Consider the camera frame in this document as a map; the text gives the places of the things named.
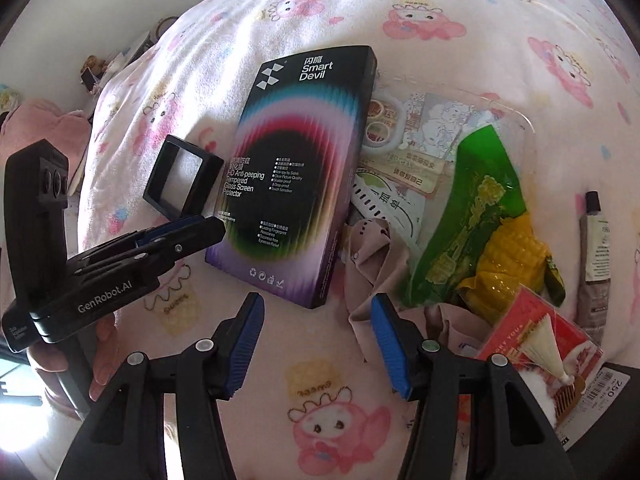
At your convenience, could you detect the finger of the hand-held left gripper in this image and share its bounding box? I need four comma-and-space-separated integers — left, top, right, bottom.
131, 214, 205, 250
67, 221, 227, 293

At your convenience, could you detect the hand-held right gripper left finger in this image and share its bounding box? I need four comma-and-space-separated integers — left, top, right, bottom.
59, 292, 266, 480

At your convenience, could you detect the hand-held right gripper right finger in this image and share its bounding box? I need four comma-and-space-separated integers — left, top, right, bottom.
370, 292, 578, 480

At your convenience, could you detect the beige cloth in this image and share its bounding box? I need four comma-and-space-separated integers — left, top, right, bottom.
342, 220, 493, 361

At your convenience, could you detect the black square display frame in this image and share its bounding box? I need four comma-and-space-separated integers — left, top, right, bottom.
142, 134, 225, 221

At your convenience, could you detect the black rainbow screen protector box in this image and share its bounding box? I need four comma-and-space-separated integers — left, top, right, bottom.
204, 45, 379, 308

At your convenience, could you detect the red packet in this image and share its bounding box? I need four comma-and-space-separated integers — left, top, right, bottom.
457, 285, 606, 411

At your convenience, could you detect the person's left hand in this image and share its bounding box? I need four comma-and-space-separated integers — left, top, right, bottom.
27, 317, 120, 416

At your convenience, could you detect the pink fluffy cushion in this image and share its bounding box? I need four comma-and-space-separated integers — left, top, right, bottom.
0, 100, 93, 201

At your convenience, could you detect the white printed packet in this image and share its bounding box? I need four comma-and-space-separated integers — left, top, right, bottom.
347, 172, 426, 251

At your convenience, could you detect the green corn snack packet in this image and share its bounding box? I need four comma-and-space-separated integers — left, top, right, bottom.
407, 125, 566, 318

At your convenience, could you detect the beige printed card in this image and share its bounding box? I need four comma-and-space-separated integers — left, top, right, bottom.
356, 147, 453, 198

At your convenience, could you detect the grey hand cream tube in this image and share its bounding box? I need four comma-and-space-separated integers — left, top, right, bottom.
577, 190, 617, 328

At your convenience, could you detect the clear sticker sheet bag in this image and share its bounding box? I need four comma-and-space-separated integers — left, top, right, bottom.
357, 85, 533, 211

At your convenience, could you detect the pink cartoon printed blanket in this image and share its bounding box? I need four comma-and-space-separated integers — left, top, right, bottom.
65, 0, 640, 480

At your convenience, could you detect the white ring holder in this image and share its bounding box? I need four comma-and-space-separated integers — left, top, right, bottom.
362, 94, 411, 153

